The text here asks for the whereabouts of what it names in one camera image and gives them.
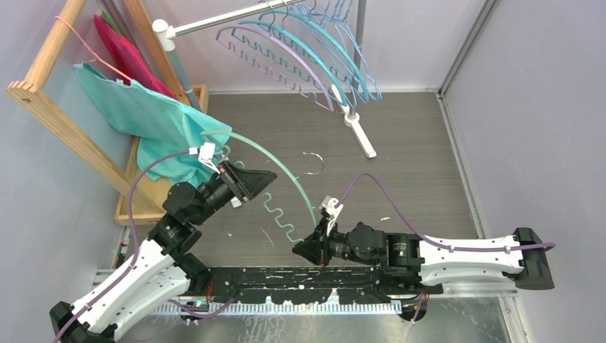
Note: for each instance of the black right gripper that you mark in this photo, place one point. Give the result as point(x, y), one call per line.
point(315, 246)

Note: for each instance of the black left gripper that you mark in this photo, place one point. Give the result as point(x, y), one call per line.
point(251, 181)

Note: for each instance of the purple wavy plastic hanger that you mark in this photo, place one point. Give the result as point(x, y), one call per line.
point(261, 44)

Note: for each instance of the teal wavy plastic hanger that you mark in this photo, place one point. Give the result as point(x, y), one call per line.
point(291, 20)

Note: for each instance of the light blue wire hanger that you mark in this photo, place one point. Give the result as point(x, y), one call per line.
point(316, 26)
point(340, 58)
point(352, 19)

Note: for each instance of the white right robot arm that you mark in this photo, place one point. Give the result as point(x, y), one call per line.
point(519, 257)

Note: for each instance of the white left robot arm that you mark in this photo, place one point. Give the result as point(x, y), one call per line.
point(162, 266)

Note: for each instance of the teal cloth garment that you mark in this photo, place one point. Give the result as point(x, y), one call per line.
point(163, 124)

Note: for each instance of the magenta cloth garment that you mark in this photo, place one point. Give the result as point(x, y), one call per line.
point(132, 61)

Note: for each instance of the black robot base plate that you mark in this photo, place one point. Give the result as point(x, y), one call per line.
point(240, 291)

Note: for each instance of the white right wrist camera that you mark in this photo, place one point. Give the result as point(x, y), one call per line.
point(330, 209)

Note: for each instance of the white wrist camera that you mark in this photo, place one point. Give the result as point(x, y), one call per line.
point(208, 156)
point(330, 209)

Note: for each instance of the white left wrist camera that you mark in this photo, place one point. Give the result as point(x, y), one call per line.
point(208, 156)

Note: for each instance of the wooden clothes rack frame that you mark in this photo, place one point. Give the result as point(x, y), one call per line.
point(30, 94)

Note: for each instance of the metal hanger rail stand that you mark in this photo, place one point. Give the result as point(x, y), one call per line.
point(166, 34)

